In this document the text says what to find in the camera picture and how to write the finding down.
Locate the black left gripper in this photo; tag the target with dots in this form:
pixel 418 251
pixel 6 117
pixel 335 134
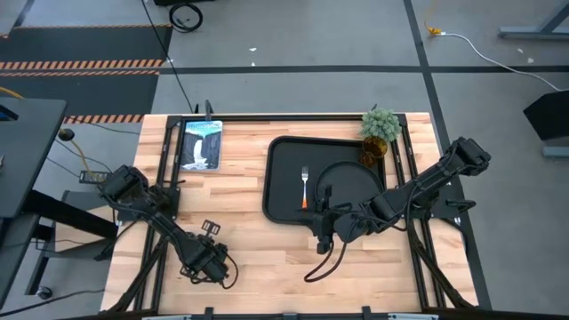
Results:
pixel 209 262

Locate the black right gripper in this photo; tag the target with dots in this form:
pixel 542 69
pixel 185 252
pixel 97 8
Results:
pixel 353 224

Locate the round black plate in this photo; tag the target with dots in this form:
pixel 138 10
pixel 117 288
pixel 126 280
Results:
pixel 351 182

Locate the black rectangular tray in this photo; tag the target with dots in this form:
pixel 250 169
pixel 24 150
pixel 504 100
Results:
pixel 286 186

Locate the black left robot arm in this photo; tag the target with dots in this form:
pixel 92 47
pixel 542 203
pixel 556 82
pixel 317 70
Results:
pixel 164 222

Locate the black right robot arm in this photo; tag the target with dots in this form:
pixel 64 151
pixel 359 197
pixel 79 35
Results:
pixel 427 182

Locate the amber glass cup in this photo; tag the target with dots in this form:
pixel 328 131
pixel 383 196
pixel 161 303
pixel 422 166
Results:
pixel 374 149

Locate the waterfall picture card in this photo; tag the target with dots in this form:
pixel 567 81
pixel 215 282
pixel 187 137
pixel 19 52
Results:
pixel 202 144

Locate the small green potted plant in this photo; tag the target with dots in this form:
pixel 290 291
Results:
pixel 380 124

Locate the black caster wheel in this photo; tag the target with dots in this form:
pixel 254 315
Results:
pixel 44 292

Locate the small black hazard-striped mat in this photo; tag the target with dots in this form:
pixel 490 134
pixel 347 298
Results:
pixel 80 93

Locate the black side desk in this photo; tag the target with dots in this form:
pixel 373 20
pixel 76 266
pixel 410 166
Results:
pixel 26 151

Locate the large black hazard-striped mat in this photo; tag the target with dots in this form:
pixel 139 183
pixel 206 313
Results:
pixel 84 44

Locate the black angled stand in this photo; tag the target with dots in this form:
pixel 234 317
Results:
pixel 549 115

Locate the grey table leg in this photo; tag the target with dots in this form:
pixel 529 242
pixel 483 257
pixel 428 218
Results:
pixel 533 31

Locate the black metal table frame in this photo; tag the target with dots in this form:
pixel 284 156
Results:
pixel 289 117

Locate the black camera post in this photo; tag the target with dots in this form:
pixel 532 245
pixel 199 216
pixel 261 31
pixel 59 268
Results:
pixel 208 109

